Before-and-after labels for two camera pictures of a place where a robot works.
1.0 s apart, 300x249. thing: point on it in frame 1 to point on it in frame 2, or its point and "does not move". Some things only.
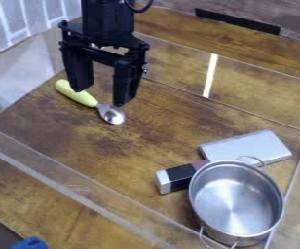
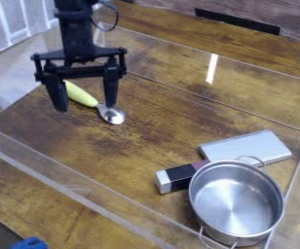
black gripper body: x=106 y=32 to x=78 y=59
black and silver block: x=175 y=178 does not move
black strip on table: x=241 y=22 does not move
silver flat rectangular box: x=257 y=148 does not move
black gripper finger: x=128 y=71 to x=112 y=78
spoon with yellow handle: x=113 y=114 does not move
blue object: x=32 y=242 does not move
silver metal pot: x=236 y=203 does not move
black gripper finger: x=78 y=66 to x=57 y=88
